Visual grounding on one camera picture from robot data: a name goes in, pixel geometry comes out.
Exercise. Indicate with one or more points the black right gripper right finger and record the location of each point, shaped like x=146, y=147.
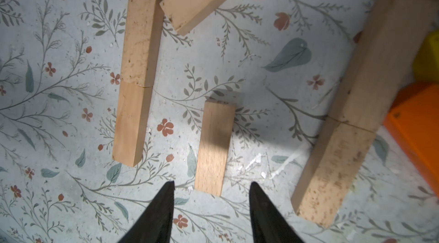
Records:
x=268, y=224

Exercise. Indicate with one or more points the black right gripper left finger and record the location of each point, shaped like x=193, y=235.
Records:
x=155, y=223

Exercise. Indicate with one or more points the orange building block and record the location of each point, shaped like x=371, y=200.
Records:
x=413, y=122

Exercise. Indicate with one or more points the yellow building block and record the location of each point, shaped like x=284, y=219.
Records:
x=426, y=63

